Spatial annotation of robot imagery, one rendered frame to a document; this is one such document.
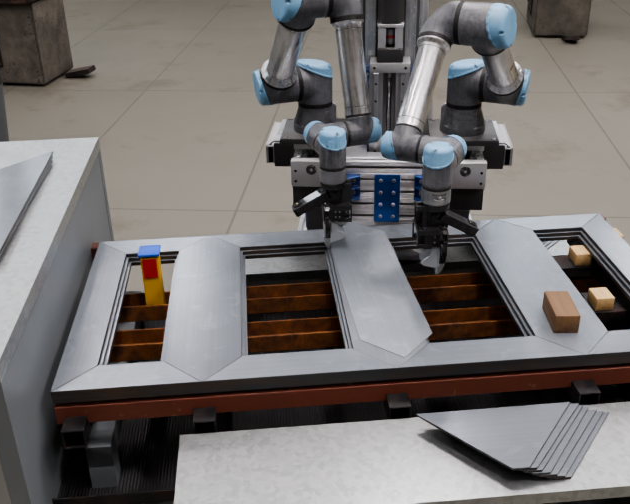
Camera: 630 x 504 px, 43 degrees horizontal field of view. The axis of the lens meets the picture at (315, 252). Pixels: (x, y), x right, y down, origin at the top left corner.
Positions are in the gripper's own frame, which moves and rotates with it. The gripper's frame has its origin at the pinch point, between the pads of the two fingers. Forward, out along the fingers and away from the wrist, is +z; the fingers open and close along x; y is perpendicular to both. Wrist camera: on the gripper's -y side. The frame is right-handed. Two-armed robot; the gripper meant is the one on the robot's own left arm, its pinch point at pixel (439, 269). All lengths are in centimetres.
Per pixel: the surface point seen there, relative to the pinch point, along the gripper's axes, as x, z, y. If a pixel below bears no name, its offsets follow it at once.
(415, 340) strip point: 26.6, 4.0, 11.8
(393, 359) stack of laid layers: 33.6, 4.1, 18.4
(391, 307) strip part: 11.0, 4.0, 14.9
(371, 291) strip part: 2.3, 4.0, 18.8
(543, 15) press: -623, 67, -253
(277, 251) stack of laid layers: -27, 6, 43
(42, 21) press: -534, 35, 221
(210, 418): 41, 11, 61
